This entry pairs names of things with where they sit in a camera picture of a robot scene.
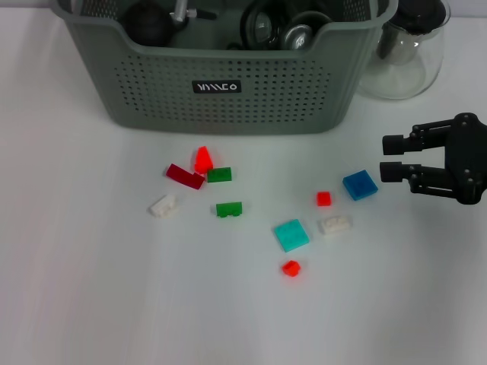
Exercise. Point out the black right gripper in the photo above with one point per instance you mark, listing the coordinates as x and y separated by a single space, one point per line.
468 159

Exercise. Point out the small white toy brick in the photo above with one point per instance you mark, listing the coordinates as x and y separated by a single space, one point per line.
163 207

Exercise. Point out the grey-green perforated storage bin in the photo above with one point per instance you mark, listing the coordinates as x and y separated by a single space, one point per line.
266 95

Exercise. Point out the blue square brick plate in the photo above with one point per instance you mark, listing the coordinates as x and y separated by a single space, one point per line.
360 185

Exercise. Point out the small orange-red square brick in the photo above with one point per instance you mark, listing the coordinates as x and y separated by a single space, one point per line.
323 199

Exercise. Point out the glass carafe with black lid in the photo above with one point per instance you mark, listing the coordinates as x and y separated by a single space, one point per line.
399 76

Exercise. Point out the wide white toy brick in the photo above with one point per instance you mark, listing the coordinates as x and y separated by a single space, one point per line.
335 226

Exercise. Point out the teal square brick plate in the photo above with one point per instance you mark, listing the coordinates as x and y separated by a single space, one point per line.
291 235

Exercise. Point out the small orange-red sloped brick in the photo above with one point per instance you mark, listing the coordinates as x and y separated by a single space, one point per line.
291 268

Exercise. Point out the green toy brick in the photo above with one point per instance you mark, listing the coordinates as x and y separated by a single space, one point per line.
219 175
229 209

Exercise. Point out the orange-red slope brick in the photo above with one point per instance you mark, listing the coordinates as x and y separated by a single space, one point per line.
202 161

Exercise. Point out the dark red toy brick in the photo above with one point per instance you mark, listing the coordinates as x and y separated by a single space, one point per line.
182 176

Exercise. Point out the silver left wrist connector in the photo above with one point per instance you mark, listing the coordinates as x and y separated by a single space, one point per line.
182 11

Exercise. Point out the dark clay teapot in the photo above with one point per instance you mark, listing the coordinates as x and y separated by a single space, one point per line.
146 24

